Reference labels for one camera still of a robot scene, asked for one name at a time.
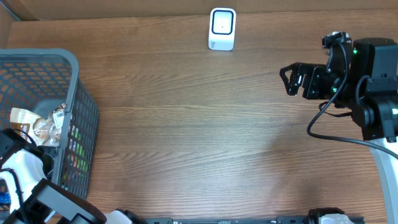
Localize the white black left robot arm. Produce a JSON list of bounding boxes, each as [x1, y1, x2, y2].
[[1, 128, 147, 224]]

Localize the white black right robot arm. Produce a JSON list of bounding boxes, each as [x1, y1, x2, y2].
[[279, 32, 397, 223]]

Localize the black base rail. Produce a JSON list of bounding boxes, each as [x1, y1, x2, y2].
[[144, 215, 313, 224]]

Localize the grey plastic mesh basket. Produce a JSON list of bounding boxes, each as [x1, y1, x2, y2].
[[1, 49, 100, 199]]

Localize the white barcode scanner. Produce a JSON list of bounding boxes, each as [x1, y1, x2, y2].
[[208, 7, 236, 51]]

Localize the beige brown nut snack bag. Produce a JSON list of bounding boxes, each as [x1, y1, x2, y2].
[[10, 103, 67, 147]]

